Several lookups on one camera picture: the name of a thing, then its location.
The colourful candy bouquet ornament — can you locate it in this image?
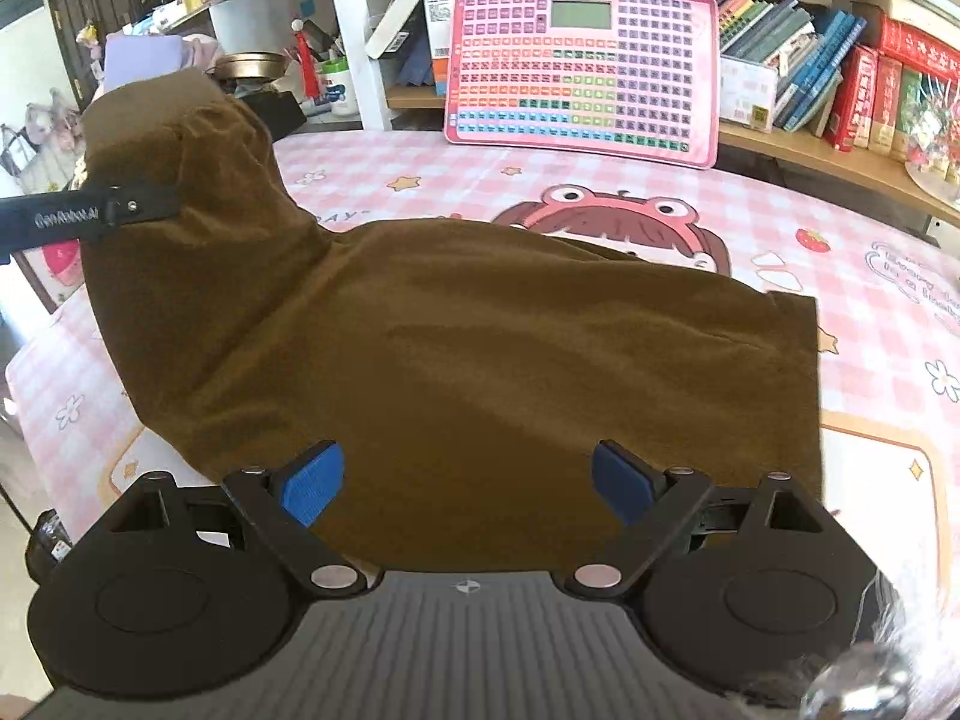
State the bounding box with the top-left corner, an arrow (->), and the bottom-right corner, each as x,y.
907,80 -> 958,188

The pink keyboard learning toy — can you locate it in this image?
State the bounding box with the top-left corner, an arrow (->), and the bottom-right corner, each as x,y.
442,0 -> 723,171

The brown cloth garment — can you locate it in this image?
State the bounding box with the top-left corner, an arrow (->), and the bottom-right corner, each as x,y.
82,70 -> 822,571

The red thick dictionary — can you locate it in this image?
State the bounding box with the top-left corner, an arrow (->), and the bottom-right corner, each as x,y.
877,15 -> 960,82

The white green-lid jar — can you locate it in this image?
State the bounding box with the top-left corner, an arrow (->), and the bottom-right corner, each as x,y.
320,57 -> 358,117

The white wooden bookshelf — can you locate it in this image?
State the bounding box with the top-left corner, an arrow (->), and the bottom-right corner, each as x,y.
320,0 -> 960,231

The lilac folded cloth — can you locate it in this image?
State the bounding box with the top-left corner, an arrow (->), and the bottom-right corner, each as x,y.
103,34 -> 184,91

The white leaning book lower shelf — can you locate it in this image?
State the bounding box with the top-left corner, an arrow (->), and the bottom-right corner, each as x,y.
364,0 -> 421,60

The orange white small box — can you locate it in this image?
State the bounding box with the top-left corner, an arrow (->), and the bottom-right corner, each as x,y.
423,0 -> 455,98

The brass bowl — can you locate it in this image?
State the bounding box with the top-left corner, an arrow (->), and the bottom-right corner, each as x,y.
213,52 -> 290,83

